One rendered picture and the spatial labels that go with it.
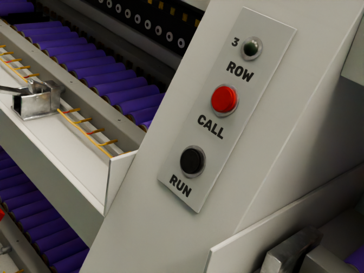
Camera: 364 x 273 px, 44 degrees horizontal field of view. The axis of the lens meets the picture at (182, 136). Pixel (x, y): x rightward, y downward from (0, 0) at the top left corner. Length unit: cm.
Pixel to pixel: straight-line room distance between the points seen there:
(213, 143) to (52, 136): 19
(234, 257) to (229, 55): 12
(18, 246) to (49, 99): 18
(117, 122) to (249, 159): 17
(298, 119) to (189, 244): 10
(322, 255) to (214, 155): 10
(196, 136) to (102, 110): 15
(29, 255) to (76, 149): 17
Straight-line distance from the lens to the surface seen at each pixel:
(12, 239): 55
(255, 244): 29
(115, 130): 40
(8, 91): 43
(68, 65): 51
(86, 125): 43
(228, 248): 27
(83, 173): 38
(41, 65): 50
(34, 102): 44
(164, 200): 30
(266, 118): 26
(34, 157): 42
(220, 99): 27
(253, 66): 27
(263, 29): 27
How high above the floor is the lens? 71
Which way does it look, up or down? 13 degrees down
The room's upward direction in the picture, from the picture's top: 27 degrees clockwise
